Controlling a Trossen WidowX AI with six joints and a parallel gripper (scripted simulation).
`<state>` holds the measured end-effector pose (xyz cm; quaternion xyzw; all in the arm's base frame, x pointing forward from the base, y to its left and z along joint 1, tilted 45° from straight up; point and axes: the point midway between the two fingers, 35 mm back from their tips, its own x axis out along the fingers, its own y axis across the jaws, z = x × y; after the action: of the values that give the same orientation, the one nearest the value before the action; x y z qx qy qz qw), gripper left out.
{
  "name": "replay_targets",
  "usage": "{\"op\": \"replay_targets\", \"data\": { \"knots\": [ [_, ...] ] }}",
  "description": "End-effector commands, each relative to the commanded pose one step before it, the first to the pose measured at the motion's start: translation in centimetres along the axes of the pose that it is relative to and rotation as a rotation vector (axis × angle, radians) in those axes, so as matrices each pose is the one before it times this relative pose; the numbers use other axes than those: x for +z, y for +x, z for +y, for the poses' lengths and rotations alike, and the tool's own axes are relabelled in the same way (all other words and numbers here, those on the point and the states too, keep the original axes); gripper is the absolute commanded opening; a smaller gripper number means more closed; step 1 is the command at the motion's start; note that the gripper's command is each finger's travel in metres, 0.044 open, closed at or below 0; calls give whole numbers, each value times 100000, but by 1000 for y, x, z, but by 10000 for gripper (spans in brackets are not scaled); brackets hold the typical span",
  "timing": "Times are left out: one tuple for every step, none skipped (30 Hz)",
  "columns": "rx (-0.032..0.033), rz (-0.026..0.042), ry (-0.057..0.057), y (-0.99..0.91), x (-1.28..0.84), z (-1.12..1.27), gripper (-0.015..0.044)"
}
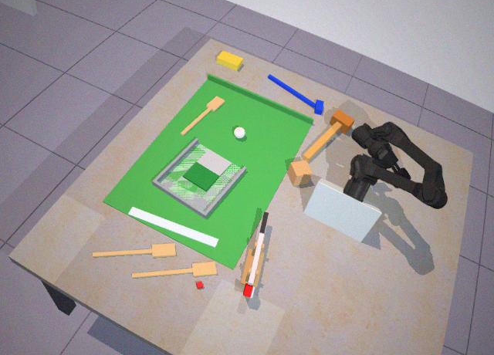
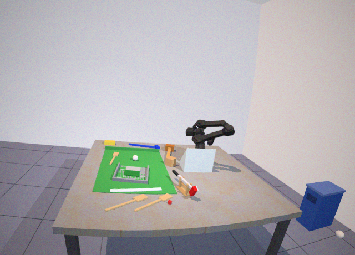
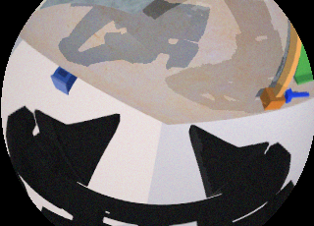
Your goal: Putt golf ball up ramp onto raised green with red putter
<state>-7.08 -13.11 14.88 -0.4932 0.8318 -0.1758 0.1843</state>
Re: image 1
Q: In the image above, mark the yellow rectangular block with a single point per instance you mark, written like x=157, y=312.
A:
x=229, y=60

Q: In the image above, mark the blue golf putter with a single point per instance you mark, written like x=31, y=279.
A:
x=318, y=105

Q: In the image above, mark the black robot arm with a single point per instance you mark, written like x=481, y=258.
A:
x=365, y=170

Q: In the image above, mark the orange cube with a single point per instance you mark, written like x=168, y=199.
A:
x=299, y=173

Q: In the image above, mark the white flat bar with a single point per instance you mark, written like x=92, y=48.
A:
x=172, y=226

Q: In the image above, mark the green putting mat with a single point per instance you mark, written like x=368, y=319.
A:
x=272, y=140

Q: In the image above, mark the white golf ball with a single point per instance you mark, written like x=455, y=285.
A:
x=239, y=132

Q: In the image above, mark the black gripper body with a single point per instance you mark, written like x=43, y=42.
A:
x=391, y=161

